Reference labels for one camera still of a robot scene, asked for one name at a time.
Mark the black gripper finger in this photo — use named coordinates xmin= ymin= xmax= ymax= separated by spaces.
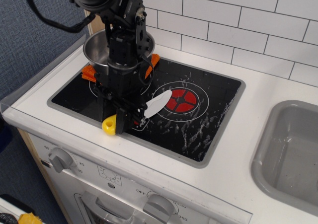
xmin=116 ymin=108 xmax=139 ymax=134

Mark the grey sink basin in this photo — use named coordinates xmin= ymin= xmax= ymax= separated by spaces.
xmin=251 ymin=100 xmax=318 ymax=216

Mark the grey right oven knob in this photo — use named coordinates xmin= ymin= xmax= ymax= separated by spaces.
xmin=143 ymin=194 xmax=175 ymax=224

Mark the white toy oven front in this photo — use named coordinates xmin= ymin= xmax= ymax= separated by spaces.
xmin=30 ymin=135 xmax=252 ymax=224

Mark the yellow handled toy knife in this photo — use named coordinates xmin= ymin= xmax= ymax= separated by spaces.
xmin=101 ymin=90 xmax=172 ymax=136

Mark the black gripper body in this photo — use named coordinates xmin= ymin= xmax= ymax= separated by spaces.
xmin=93 ymin=62 xmax=148 ymax=117

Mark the grey oven knob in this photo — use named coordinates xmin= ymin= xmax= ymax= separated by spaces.
xmin=143 ymin=194 xmax=175 ymax=224
xmin=49 ymin=148 xmax=73 ymax=173

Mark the orange cloth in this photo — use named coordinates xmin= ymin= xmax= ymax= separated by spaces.
xmin=81 ymin=54 xmax=160 ymax=83

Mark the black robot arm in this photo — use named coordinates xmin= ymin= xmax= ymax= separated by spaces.
xmin=71 ymin=0 xmax=155 ymax=134

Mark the black toy stove top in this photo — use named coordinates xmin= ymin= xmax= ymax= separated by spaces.
xmin=47 ymin=56 xmax=246 ymax=169

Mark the stainless steel bowl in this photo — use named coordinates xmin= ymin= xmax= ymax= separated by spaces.
xmin=83 ymin=30 xmax=155 ymax=75

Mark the yellow sponge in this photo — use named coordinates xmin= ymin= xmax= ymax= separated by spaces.
xmin=17 ymin=213 xmax=43 ymax=224

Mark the grey left oven knob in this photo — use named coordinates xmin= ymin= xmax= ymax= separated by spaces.
xmin=49 ymin=148 xmax=73 ymax=173

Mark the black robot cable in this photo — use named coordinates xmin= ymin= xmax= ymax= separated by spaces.
xmin=22 ymin=0 xmax=96 ymax=33

